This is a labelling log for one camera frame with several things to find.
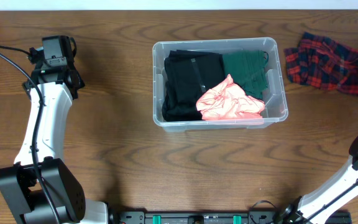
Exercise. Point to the large black garment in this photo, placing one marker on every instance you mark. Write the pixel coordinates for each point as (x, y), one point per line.
(173, 110)

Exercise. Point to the black cloth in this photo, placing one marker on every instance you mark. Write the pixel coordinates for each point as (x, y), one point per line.
(192, 73)

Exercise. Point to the pink garment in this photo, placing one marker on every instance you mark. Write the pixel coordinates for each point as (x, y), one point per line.
(228, 101)

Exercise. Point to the dark green cloth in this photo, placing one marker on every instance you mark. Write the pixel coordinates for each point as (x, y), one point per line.
(247, 69)

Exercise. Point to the red plaid flannel shirt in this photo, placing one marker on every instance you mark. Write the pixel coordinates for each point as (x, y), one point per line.
(323, 63)

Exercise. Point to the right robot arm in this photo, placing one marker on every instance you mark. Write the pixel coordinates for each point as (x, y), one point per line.
(320, 204)

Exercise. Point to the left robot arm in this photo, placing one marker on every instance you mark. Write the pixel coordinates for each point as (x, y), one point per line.
(38, 187)

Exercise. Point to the clear plastic storage bin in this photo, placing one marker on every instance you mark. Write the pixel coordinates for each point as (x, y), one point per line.
(276, 109)

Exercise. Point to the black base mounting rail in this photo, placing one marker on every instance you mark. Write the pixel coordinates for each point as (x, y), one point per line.
(139, 217)

